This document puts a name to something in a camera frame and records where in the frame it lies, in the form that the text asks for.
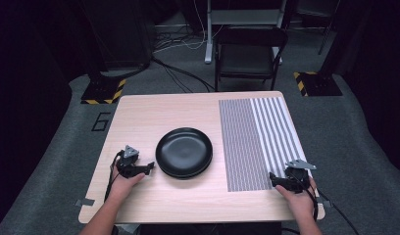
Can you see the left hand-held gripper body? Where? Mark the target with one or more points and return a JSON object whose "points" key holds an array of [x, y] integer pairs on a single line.
{"points": [[129, 160]]}

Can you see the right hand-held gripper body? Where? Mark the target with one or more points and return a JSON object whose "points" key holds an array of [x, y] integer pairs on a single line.
{"points": [[297, 178]]}

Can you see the black round plate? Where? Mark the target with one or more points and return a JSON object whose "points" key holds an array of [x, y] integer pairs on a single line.
{"points": [[185, 176], [184, 150]]}

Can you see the person's right hand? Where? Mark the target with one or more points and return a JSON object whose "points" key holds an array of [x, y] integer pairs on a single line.
{"points": [[301, 202]]}

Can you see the person's left hand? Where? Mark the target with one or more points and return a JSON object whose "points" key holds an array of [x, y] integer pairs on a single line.
{"points": [[123, 186]]}

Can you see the grey striped placemat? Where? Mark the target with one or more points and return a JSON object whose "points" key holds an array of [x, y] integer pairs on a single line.
{"points": [[250, 140]]}

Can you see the grey tape strip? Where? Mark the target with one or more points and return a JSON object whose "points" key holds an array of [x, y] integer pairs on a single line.
{"points": [[84, 202]]}

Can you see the black stand with hazard-taped base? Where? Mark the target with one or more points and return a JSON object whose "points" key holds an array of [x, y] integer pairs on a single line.
{"points": [[319, 83], [101, 88]]}

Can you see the black folding chair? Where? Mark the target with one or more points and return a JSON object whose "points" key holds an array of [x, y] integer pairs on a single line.
{"points": [[248, 55]]}

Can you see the white metal stand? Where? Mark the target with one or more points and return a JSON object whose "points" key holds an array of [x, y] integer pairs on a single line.
{"points": [[243, 16]]}

